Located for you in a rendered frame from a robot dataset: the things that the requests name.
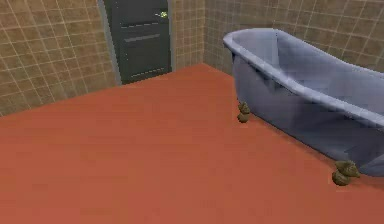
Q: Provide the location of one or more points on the dark grey room door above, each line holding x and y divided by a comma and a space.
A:
141, 43

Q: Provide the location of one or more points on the pale blue clawfoot bathtub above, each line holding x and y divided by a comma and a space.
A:
300, 100

